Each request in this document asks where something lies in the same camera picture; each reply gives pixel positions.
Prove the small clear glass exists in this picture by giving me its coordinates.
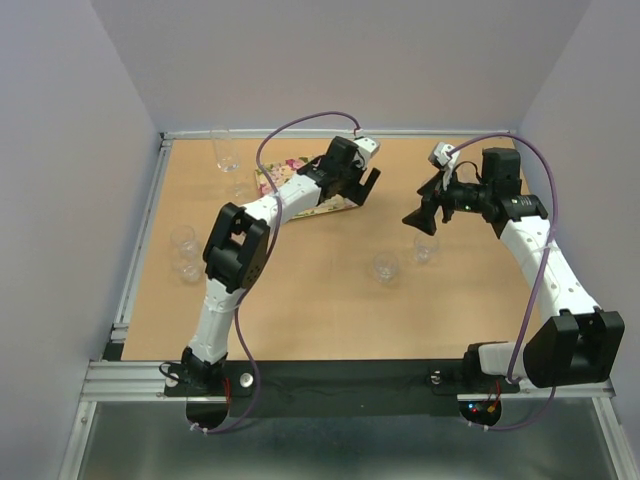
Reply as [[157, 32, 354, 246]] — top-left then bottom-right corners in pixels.
[[231, 176, 252, 199]]

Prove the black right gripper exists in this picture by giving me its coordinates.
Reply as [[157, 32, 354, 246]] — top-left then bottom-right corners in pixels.
[[401, 167, 493, 235]]

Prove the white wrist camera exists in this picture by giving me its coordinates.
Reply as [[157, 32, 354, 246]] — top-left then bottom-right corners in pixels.
[[354, 136, 380, 170], [428, 142, 459, 190]]

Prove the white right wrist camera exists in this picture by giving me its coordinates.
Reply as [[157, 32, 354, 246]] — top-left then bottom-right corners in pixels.
[[428, 142, 459, 190]]

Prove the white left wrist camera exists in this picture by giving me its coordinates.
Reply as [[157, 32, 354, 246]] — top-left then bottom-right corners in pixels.
[[354, 136, 380, 170]]

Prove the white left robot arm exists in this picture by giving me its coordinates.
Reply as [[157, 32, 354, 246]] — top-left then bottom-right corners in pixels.
[[180, 136, 380, 394]]

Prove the floral patterned tray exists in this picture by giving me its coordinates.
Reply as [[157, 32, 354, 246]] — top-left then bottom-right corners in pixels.
[[254, 156, 357, 219]]

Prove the tall clear glass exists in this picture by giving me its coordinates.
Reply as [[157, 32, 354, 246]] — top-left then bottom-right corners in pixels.
[[210, 126, 240, 173]]

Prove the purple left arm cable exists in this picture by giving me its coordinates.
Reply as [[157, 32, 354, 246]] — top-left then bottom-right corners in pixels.
[[187, 110, 364, 435]]

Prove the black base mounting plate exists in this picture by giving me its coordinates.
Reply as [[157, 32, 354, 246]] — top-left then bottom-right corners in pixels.
[[162, 357, 522, 420]]

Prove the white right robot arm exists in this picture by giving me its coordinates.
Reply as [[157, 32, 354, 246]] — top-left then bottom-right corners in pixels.
[[403, 142, 625, 390]]

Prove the aluminium front frame rail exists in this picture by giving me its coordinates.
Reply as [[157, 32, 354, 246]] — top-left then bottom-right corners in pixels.
[[81, 361, 616, 402]]

